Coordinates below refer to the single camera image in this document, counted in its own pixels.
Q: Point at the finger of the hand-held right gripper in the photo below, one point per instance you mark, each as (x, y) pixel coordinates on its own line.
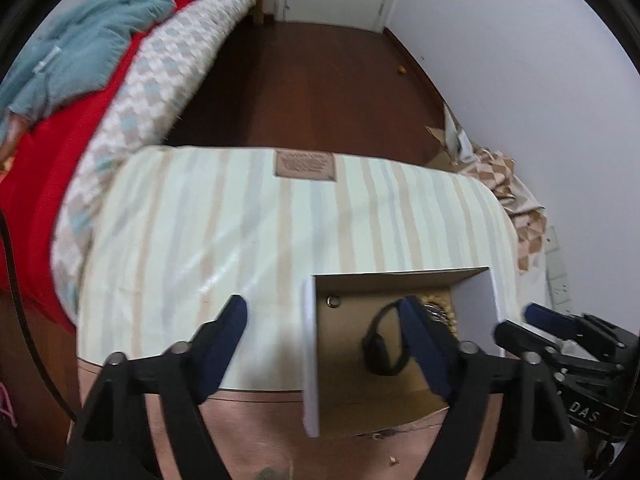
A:
(520, 337)
(547, 317)

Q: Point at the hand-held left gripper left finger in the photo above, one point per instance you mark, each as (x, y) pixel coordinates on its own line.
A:
(227, 342)

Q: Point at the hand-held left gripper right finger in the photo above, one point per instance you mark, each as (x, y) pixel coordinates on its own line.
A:
(426, 352)

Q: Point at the black wrist watch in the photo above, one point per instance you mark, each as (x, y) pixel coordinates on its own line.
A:
(380, 355)

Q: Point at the white cardboard box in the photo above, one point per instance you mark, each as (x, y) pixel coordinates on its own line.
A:
(350, 385)

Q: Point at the brown checked cloth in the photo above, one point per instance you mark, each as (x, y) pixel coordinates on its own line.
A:
(520, 210)

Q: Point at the striped cushion with brown label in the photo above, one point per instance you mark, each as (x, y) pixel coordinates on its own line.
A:
(225, 230)

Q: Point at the torn brown cardboard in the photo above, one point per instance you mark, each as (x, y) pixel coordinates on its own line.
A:
(447, 135)

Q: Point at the red blanket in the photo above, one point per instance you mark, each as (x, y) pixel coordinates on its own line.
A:
(35, 200)

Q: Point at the checked knitted blanket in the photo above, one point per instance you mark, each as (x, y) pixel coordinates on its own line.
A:
(165, 75)

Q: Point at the teal fringed blanket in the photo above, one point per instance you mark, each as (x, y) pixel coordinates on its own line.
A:
(85, 40)

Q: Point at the white wall outlet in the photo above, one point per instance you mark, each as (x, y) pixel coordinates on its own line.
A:
(559, 270)

